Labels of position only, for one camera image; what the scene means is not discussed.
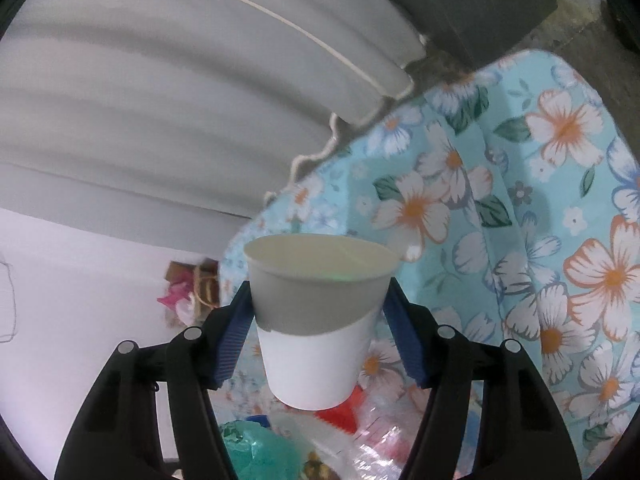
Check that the red snack wrapper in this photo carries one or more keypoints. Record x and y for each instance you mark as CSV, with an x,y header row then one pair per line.
x,y
342,412

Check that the grey curtain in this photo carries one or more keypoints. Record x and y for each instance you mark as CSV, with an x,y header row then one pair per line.
x,y
150,110

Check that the pink brown clutter pile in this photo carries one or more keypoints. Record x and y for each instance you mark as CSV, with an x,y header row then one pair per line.
x,y
185,272

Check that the pink crumpled paper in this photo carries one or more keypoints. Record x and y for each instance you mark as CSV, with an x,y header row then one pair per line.
x,y
175,297

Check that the green plastic bag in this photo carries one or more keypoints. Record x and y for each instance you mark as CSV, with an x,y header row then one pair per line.
x,y
260,452

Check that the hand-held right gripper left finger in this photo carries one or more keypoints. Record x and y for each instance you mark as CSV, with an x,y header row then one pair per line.
x,y
230,345

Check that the blue floral tablecloth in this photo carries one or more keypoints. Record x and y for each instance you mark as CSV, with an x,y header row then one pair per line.
x,y
500,185

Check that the grey cabinet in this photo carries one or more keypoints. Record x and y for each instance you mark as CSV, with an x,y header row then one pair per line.
x,y
475,0

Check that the clear plastic bag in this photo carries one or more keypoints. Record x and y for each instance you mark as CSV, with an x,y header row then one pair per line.
x,y
380,440

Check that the white paper cup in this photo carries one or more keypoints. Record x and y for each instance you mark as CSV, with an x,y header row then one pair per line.
x,y
310,360

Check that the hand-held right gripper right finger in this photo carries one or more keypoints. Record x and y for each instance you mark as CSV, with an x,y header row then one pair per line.
x,y
407,345

